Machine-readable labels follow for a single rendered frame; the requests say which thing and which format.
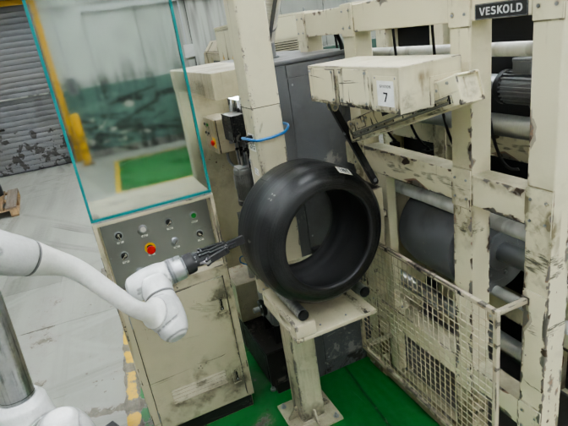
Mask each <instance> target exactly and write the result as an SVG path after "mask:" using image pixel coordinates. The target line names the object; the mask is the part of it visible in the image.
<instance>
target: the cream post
mask: <svg viewBox="0 0 568 426"><path fill-rule="evenodd" d="M223 2H224V8H225V13H226V17H227V27H228V32H229V36H230V42H231V47H232V55H233V61H234V66H235V71H236V75H237V81H238V90H239V95H240V100H241V105H242V110H243V119H244V124H245V129H246V135H247V136H248V133H250V134H253V135H254V139H263V138H266V137H269V136H272V135H275V134H279V133H280V132H282V131H284V130H283V124H282V118H281V107H280V101H279V95H278V89H277V83H276V72H275V66H274V60H273V54H272V48H271V42H270V32H269V25H268V19H267V13H266V7H265V0H223ZM248 148H249V154H250V158H251V163H252V168H253V174H254V182H255V183H256V182H257V181H258V180H259V179H260V178H261V177H262V176H263V175H264V174H265V173H266V172H268V171H269V170H270V169H271V168H273V167H276V166H278V165H280V164H282V163H284V162H286V161H288V159H287V148H286V141H285V135H284V134H283V135H280V136H278V137H275V138H274V139H268V140H265V141H261V142H255V148H256V152H255V151H253V150H251V149H250V147H249V142H248ZM254 168H257V169H259V176H258V175H257V174H255V170H254ZM286 254H287V262H289V261H292V260H295V259H298V258H301V257H302V252H301V246H300V240H299V234H298V224H297V217H296V216H294V218H293V220H292V223H291V225H290V227H289V230H288V233H287V241H286ZM279 324H280V323H279ZM280 329H281V338H282V343H283V348H284V353H285V358H286V363H287V372H288V377H289V382H290V387H291V393H292V401H293V406H294V407H295V406H297V407H298V415H299V417H300V418H301V419H302V421H303V422H304V423H305V422H307V421H309V420H310V419H313V418H314V413H313V409H315V411H316V413H317V415H318V416H319V415H321V414H323V413H324V412H325V409H324V403H323V397H322V391H321V385H320V374H319V369H318V363H317V357H316V351H315V344H314V338H313V339H310V340H308V341H305V342H302V343H300V344H297V343H296V342H295V341H294V340H293V339H292V337H291V336H290V335H289V334H288V332H287V331H286V330H285V329H284V327H283V326H282V325H281V324H280Z"/></svg>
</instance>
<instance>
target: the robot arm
mask: <svg viewBox="0 0 568 426"><path fill-rule="evenodd" d="M243 243H245V240H244V238H243V235H240V236H238V237H236V238H233V239H231V240H229V241H227V242H225V241H224V240H223V241H222V242H219V243H214V244H211V245H209V246H206V247H203V248H197V251H198V252H197V253H195V254H193V255H192V254H191V253H186V254H184V255H181V258H179V256H178V255H177V256H174V257H172V258H170V259H167V260H165V261H163V262H160V263H154V264H153V265H148V266H146V267H145V268H143V269H141V270H138V271H137V272H135V273H134V274H132V275H131V276H130V277H129V278H128V279H127V280H126V282H125V287H126V291H127V292H125V291H124V290H123V289H122V288H121V287H119V286H118V285H116V284H115V283H114V282H112V281H111V280H109V279H108V278H107V277H105V276H104V275H102V273H100V272H99V271H98V270H96V269H95V268H94V267H92V266H91V265H89V264H87V263H85V262H84V261H83V260H81V259H78V258H76V257H74V256H73V255H71V254H67V253H64V252H63V251H60V250H57V249H55V248H52V247H50V246H47V245H45V244H44V243H40V242H38V241H36V240H33V239H30V238H26V237H24V236H21V235H18V234H14V233H11V232H6V231H3V230H0V276H65V277H67V278H69V279H71V280H74V281H76V282H78V283H79V284H80V285H82V286H83V287H86V288H87V289H89V290H90V291H92V292H93V293H94V294H96V295H97V296H99V297H100V298H102V299H104V300H105V301H107V302H108V303H110V304H111V305H112V306H114V307H115V308H117V309H119V310H120V311H122V312H124V313H125V314H127V315H128V316H130V317H132V318H135V319H137V320H141V321H143V323H144V324H145V326H146V327H148V328H150V329H152V330H153V331H154V332H155V333H157V334H158V335H159V337H160V338H161V339H162V340H164V341H166V342H175V341H178V340H180V339H182V338H183V337H184V336H185V335H186V333H187V330H188V319H187V315H186V313H185V311H184V308H183V306H182V303H181V301H180V300H179V298H178V296H177V295H176V293H175V292H174V289H173V286H172V285H173V284H175V283H178V282H179V281H182V280H184V279H186V278H188V275H187V274H189V275H190V274H193V273H195V272H196V271H198V266H202V265H204V264H206V265H207V266H210V265H211V264H212V263H214V262H215V261H217V260H218V259H220V258H222V257H223V256H225V255H227V254H229V253H230V251H229V250H230V249H234V248H236V247H237V246H239V245H241V244H243ZM143 300H145V303H144V302H141V301H143ZM0 426H95V425H94V424H93V422H92V420H91V419H90V417H89V416H88V415H87V414H86V413H85V412H83V411H81V410H80V409H78V408H77V407H71V406H66V407H58V408H56V407H55V405H54V404H53V402H52V400H51V399H50V397H49V396H48V394H47V393H46V391H45V389H43V388H41V387H40V386H37V385H33V382H32V379H31V377H30V372H29V370H28V367H27V365H26V362H25V358H24V355H23V353H22V350H21V347H20V345H19V341H18V338H17V336H16V333H15V330H14V327H13V324H12V321H11V319H10V316H9V313H8V309H7V307H6V304H5V302H4V299H3V295H2V292H1V289H0Z"/></svg>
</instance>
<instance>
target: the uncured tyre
mask: <svg viewBox="0 0 568 426"><path fill-rule="evenodd" d="M336 167H342V168H346V169H348V170H349V171H350V172H351V173H352V175H349V174H346V173H341V172H339V171H338V170H337V169H336ZM261 179H264V180H265V181H263V180H261ZM266 181H268V182H266ZM272 192H274V193H276V194H277V195H276V197H275V198H274V199H273V201H272V202H269V201H267V199H268V198H269V196H270V194H271V193H272ZM322 192H325V194H326V196H327V198H328V200H329V203H330V227H329V230H328V232H327V235H326V237H325V240H324V241H323V243H322V244H321V245H320V246H319V248H318V249H317V250H316V251H315V252H314V253H313V254H312V255H310V256H309V257H308V258H307V259H304V260H302V261H300V262H297V263H294V264H288V262H287V254H286V241H287V233H288V230H289V227H290V225H291V223H292V220H293V218H294V216H295V215H296V214H297V213H298V211H299V210H300V208H301V207H302V206H303V205H304V204H305V203H306V202H307V201H308V200H310V199H311V198H313V197H314V196H315V195H317V194H320V193H322ZM380 234H381V214H380V206H379V203H378V200H377V198H376V196H375V194H374V191H373V190H372V189H371V188H370V186H369V185H368V183H367V182H366V181H365V180H364V179H363V178H362V177H360V176H359V175H358V174H357V173H355V172H354V171H353V170H351V169H349V168H347V167H344V166H341V165H337V164H334V163H330V162H326V161H320V160H316V159H310V158H301V159H295V160H291V161H286V162H284V163H282V164H280V165H278V166H276V167H273V168H271V169H270V170H269V171H268V172H266V173H265V174H264V175H263V176H262V177H261V178H260V179H259V180H258V181H257V182H256V183H255V184H254V186H253V187H252V188H251V189H250V191H249V192H248V195H247V197H246V199H245V201H244V202H243V206H242V209H241V212H240V216H239V220H238V236H240V235H243V238H244V240H245V243H243V244H241V245H240V249H241V251H242V254H243V257H244V260H245V262H246V264H247V265H248V267H249V269H250V270H251V271H252V272H253V273H254V274H255V275H256V276H257V277H258V278H259V279H260V280H261V281H262V282H264V283H265V284H266V285H267V286H269V287H270V288H271V289H273V290H274V291H275V292H277V293H278V294H279V295H281V296H283V297H284V298H286V299H289V300H292V301H294V302H298V303H324V302H327V301H330V300H332V299H334V298H338V297H339V296H341V295H342V294H343V293H345V292H347V291H348V290H349V289H351V288H352V287H353V286H354V285H355V284H356V283H357V282H358V281H359V280H360V279H361V278H362V277H363V275H364V274H365V272H366V271H367V269H368V268H369V267H370V265H371V263H372V261H373V259H374V257H375V254H376V251H377V248H378V246H379V242H380ZM248 238H249V239H251V245H249V244H248Z"/></svg>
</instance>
